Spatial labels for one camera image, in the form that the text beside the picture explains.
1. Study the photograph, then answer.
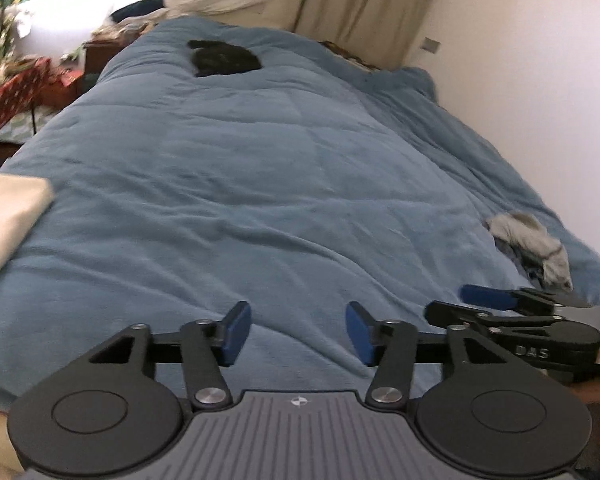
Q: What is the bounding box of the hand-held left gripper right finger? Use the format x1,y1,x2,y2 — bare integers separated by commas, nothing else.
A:
345,301,514,411

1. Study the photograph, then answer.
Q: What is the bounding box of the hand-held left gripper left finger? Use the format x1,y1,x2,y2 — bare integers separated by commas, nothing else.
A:
87,301,254,411

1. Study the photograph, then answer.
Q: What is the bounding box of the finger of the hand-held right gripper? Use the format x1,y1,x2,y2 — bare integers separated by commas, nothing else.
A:
459,284,590,318
424,301,557,342

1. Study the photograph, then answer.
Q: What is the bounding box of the cream knit vest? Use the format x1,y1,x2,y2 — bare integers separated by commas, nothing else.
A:
0,174,56,306

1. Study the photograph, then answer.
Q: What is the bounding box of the pile of clothes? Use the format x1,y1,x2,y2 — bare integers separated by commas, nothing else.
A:
106,0,173,32

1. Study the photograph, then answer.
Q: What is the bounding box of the grey crumpled garment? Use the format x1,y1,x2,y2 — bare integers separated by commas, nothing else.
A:
486,211,574,292

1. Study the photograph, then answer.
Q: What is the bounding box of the blue fleece blanket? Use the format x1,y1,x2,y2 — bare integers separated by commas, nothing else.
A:
0,15,600,411

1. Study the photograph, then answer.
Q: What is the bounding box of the black cloth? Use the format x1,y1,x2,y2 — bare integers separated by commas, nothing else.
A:
187,40,264,79

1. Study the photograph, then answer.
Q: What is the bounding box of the dark patterned cloth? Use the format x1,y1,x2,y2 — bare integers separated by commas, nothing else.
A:
317,39,381,73

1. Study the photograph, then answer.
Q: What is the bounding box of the checkered floor mat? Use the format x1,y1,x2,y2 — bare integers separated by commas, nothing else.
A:
0,105,66,147

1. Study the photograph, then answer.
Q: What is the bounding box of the dark wooden nightstand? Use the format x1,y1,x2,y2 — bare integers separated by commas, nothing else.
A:
82,35,146,94

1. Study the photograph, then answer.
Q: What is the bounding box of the beige curtain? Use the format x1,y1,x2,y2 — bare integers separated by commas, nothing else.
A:
292,0,452,69

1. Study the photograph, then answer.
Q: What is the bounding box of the red patterned tablecloth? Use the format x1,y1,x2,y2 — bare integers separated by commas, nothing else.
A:
0,57,55,149

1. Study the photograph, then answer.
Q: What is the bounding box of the white flower bouquet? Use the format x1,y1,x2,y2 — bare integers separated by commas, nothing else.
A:
0,0,31,61

